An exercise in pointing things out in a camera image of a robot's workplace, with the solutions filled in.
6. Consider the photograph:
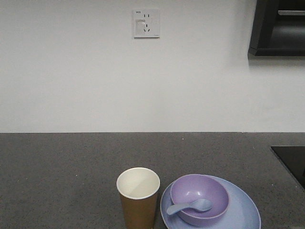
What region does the brown paper cup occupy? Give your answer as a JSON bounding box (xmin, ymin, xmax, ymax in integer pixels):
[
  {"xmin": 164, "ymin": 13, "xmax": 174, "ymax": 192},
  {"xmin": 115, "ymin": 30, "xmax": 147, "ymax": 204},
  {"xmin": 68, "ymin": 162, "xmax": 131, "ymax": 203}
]
[{"xmin": 116, "ymin": 167, "xmax": 161, "ymax": 229}]

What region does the white wall socket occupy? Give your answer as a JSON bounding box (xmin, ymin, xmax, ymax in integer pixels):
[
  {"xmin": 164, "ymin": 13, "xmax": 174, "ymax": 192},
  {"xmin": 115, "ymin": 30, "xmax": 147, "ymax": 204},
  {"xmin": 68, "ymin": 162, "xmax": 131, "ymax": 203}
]
[{"xmin": 132, "ymin": 9, "xmax": 160, "ymax": 38}]

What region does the light blue plastic spoon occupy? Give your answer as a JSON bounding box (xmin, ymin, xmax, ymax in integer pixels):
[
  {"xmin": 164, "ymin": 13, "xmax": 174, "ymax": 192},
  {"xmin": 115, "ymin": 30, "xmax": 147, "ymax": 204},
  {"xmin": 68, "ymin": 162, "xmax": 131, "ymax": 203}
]
[{"xmin": 166, "ymin": 198, "xmax": 213, "ymax": 215}]

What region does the light blue plate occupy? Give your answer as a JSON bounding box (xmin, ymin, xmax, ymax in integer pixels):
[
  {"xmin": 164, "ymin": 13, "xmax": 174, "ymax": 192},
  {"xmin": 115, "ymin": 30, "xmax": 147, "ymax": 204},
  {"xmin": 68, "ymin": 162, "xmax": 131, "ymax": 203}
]
[{"xmin": 160, "ymin": 176, "xmax": 261, "ymax": 229}]

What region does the purple plastic bowl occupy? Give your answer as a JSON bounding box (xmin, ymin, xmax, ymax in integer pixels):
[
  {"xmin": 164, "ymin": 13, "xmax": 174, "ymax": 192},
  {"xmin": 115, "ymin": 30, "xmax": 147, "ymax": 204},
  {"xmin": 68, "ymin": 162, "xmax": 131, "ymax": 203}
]
[{"xmin": 166, "ymin": 174, "xmax": 230, "ymax": 227}]

